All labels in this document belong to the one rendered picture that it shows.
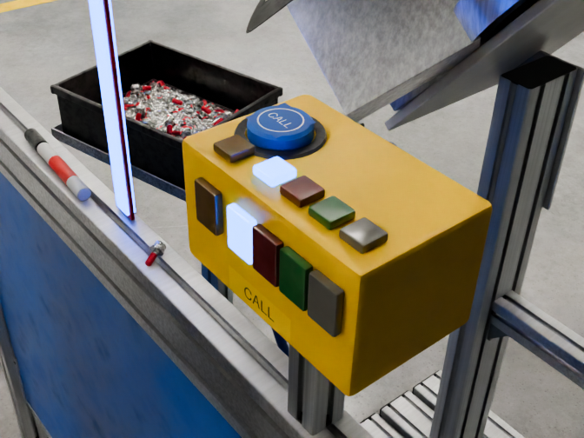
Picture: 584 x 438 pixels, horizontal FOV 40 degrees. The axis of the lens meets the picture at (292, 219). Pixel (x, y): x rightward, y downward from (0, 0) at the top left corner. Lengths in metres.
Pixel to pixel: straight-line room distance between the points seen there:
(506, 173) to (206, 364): 0.48
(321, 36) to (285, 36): 2.43
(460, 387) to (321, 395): 0.69
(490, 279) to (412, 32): 0.40
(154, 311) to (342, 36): 0.33
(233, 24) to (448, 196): 2.95
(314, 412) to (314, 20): 0.42
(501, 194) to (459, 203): 0.57
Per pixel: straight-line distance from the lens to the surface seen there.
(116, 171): 0.75
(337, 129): 0.49
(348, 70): 0.81
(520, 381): 1.85
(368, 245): 0.39
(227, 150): 0.45
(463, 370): 1.21
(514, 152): 0.97
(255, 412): 0.63
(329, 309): 0.40
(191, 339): 0.68
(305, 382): 0.55
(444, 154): 2.54
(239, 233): 0.45
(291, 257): 0.41
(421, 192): 0.44
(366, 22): 0.82
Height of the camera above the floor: 1.32
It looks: 37 degrees down
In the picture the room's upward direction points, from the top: 2 degrees clockwise
